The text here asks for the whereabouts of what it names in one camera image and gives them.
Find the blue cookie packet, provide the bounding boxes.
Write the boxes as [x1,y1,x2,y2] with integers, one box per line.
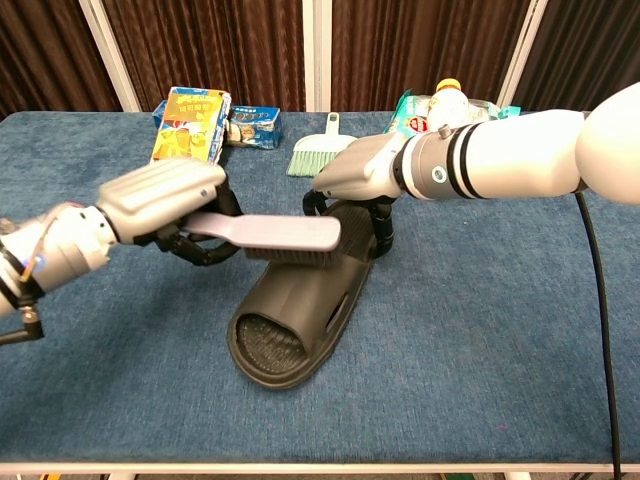
[224,104,283,151]

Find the white table frame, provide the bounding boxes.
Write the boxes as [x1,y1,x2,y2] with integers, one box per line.
[0,461,640,480]

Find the yellow and blue snack box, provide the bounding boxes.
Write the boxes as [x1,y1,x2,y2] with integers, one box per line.
[149,86,233,166]

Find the grey handled scrub brush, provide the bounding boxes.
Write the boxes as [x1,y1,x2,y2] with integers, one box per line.
[180,212,343,265]

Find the small green hand broom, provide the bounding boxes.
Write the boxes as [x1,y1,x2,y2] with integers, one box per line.
[285,112,358,178]

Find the white bottle with yellow cap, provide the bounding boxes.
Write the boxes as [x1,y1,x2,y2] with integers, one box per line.
[427,77,472,127]

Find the green snack bag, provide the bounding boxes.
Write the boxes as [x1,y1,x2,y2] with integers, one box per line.
[382,89,522,139]

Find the black cable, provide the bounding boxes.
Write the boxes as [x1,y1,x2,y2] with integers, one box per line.
[573,192,624,480]

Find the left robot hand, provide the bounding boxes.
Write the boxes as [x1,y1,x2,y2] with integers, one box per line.
[95,157,247,269]

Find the white partition frame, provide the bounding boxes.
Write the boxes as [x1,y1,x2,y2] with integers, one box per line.
[78,0,550,114]

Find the blue fabric table cover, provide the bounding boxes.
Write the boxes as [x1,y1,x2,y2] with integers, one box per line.
[0,110,640,464]

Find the black rubber slipper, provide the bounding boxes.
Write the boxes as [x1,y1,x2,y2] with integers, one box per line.
[226,199,396,391]

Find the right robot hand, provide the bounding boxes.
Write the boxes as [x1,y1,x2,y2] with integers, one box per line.
[302,132,416,259]

